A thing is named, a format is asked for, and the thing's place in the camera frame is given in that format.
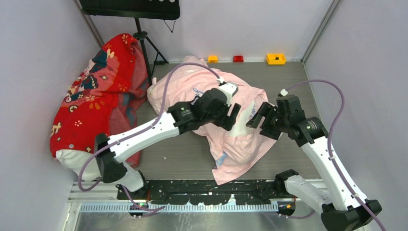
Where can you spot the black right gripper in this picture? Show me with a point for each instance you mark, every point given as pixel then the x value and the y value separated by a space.
pixel 267 109

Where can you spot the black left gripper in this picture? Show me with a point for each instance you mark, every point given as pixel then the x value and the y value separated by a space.
pixel 226 122

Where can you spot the white pillow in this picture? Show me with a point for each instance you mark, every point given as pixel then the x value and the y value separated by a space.
pixel 240 130
pixel 74 160

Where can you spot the pink pillowcase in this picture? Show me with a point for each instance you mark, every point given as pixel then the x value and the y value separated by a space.
pixel 233 156

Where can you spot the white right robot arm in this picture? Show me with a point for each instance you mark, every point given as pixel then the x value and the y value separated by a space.
pixel 344 207

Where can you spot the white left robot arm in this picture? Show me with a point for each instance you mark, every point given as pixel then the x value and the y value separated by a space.
pixel 116 149

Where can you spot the red patterned pillowcase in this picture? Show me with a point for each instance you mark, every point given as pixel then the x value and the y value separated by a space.
pixel 104 98

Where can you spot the white pillow in red case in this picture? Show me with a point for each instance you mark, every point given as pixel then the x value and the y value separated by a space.
pixel 74 160

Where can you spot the small red block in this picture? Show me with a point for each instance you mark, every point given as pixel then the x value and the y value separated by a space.
pixel 238 59

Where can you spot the yellow tray with black knob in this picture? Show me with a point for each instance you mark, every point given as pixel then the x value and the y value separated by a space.
pixel 275 59

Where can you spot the small yellow block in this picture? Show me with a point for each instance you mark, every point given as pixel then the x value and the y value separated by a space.
pixel 212 59

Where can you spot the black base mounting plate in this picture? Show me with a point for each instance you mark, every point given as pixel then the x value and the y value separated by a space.
pixel 181 192

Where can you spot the black tripod stand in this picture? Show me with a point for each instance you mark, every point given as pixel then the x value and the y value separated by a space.
pixel 142 37

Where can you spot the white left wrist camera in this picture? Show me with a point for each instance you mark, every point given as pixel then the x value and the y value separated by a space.
pixel 228 88

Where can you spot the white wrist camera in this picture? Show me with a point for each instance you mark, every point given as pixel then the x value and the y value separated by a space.
pixel 228 88
pixel 283 93

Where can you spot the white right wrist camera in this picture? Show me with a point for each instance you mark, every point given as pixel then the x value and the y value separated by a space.
pixel 283 93

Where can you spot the aluminium rail frame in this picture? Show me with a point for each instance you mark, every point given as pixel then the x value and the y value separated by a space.
pixel 103 199

